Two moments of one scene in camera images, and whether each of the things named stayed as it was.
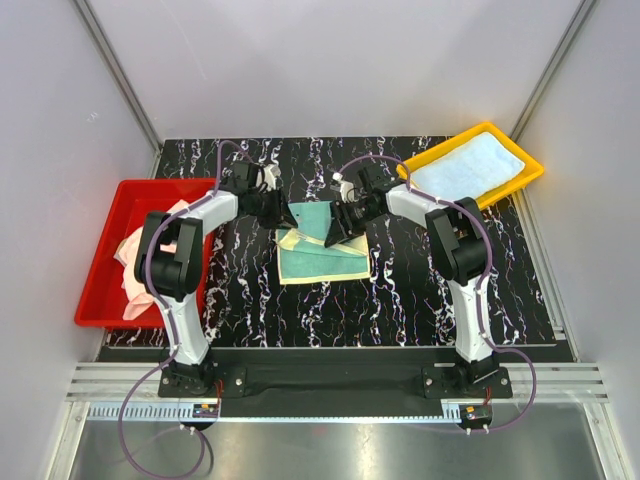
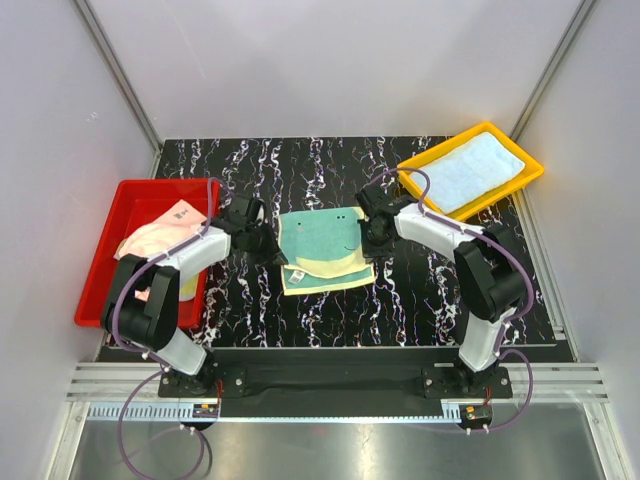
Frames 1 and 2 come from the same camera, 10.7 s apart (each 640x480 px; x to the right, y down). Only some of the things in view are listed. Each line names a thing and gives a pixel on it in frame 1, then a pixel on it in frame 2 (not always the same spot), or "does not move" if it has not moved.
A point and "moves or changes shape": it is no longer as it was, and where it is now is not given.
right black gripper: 341,226 -> 369,250
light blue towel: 467,169 does not move
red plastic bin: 103,302 does not move
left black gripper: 280,217 -> 273,252
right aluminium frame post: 572,32 does not move
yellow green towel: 303,255 moves or changes shape
